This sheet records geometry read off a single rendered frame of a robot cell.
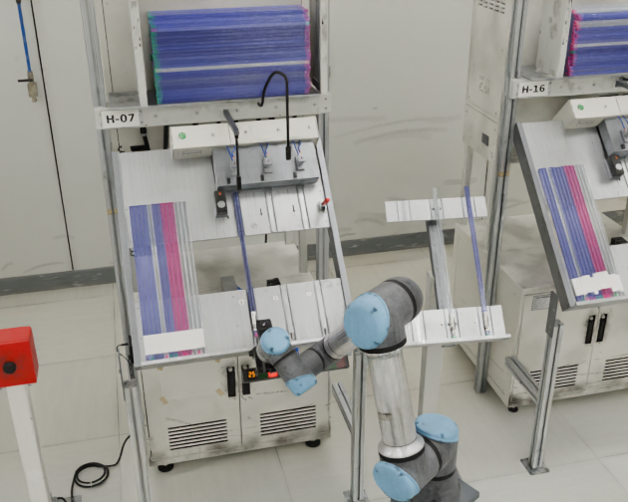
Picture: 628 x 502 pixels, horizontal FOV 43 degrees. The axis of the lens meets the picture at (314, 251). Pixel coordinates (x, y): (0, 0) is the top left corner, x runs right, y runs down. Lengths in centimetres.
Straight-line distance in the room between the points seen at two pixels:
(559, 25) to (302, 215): 112
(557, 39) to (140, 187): 153
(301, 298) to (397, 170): 213
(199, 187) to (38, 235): 190
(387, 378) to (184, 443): 133
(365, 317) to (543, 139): 145
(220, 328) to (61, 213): 202
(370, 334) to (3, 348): 122
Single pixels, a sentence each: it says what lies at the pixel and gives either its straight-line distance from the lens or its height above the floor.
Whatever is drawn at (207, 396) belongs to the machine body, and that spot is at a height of 34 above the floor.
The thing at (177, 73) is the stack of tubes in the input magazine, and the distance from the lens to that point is 258.
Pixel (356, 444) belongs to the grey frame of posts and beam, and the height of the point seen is 27.
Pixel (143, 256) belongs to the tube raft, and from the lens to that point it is 254.
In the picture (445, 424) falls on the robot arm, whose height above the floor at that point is 78.
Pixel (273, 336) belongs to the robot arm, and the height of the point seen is 95.
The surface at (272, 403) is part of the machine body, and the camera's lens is 301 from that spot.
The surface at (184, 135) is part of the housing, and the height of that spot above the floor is 128.
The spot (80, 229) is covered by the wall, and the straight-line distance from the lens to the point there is 438.
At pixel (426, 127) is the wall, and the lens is 454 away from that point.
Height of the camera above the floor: 207
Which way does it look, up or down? 26 degrees down
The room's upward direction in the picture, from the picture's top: straight up
